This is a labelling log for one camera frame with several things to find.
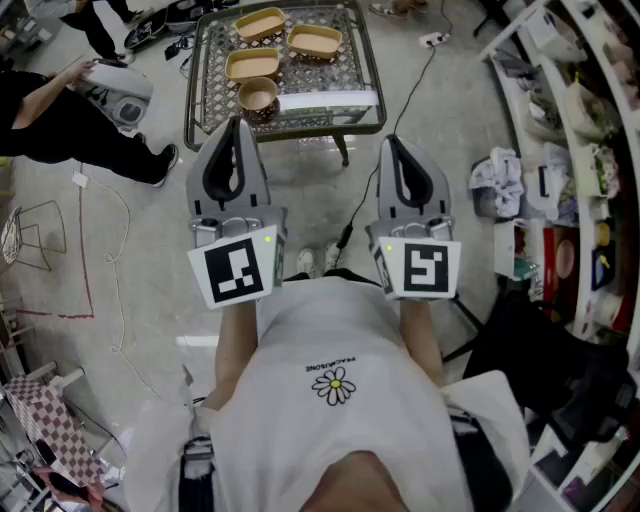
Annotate checkered table cloth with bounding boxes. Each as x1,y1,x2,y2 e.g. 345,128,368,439
3,374,109,489

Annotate white printed shopping bag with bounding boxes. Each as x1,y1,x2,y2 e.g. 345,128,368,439
524,142,576,221

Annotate red box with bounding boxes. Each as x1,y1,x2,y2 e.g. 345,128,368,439
542,227,581,321

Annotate black equipment bag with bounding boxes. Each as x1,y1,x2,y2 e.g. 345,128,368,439
164,0,201,34

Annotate person's black trousers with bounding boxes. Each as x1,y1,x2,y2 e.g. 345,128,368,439
287,267,386,291

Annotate crumpled white plastic bag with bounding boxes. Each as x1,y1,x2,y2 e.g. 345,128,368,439
468,146,526,220

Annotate person's right forearm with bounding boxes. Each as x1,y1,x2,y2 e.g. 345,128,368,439
397,298,446,389

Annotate person's left forearm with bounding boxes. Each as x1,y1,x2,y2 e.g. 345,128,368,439
213,299,261,411

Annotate person's white flower-print t-shirt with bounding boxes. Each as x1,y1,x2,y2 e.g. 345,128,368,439
122,277,531,512

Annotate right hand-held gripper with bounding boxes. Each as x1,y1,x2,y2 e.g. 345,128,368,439
367,133,463,302

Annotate white shelf unit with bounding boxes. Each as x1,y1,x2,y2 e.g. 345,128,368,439
478,0,640,512

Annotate black backpack strap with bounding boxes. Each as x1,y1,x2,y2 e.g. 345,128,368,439
179,437,219,512
447,409,516,512

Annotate wire frame stool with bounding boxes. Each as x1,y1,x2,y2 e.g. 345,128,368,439
0,199,68,274

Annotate white cardboard box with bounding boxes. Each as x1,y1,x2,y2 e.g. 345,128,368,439
524,4,589,64

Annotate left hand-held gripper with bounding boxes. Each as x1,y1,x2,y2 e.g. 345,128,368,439
185,117,290,311

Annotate round brown paper bowl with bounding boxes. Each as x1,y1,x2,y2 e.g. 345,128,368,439
236,76,279,112

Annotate person's neck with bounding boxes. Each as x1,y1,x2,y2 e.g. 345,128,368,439
319,449,416,512

